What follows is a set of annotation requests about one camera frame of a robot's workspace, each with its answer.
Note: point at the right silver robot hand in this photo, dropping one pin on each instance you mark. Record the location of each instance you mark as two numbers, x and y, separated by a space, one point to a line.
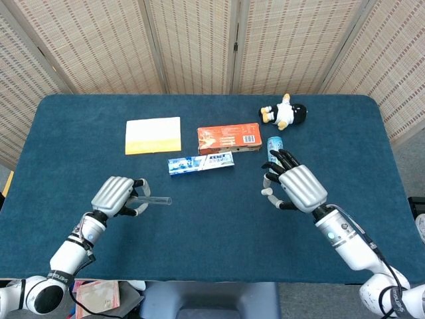
302 187

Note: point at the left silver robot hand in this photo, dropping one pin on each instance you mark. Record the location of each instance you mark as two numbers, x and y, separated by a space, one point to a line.
111 194

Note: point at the clear glass tube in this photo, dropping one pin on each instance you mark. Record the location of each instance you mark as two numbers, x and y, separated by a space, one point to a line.
159 200

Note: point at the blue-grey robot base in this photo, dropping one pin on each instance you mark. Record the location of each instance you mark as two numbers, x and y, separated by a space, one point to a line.
212 299

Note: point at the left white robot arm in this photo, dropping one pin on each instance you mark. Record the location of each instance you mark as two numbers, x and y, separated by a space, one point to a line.
69 256

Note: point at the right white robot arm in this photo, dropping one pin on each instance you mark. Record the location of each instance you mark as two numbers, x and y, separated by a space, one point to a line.
355 246

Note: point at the printed drink can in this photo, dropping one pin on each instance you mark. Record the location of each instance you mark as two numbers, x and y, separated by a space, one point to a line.
275 144

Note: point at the white and yellow paper pad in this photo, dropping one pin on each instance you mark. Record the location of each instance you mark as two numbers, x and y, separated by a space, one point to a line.
152 133

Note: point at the black white penguin plush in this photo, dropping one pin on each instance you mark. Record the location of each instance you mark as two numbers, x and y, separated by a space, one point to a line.
282 113

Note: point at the orange cardboard box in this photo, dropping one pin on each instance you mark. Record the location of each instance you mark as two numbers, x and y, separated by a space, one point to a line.
225 138

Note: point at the blue toothpaste box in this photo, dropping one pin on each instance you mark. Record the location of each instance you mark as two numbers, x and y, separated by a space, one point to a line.
199 164

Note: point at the blue table cloth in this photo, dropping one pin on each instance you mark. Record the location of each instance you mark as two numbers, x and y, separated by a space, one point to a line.
212 232

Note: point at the pink cardboard box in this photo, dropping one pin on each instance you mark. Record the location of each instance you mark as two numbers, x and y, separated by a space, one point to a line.
99 295

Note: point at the yellow strip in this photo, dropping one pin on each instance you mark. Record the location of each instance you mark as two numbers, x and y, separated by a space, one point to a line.
8 184

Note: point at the black box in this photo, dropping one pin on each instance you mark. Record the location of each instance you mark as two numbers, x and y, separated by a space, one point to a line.
415 206

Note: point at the white round object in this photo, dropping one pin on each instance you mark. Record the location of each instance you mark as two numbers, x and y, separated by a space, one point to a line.
421 229

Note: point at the woven folding screen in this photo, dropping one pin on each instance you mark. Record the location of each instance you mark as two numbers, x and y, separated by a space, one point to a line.
99 43

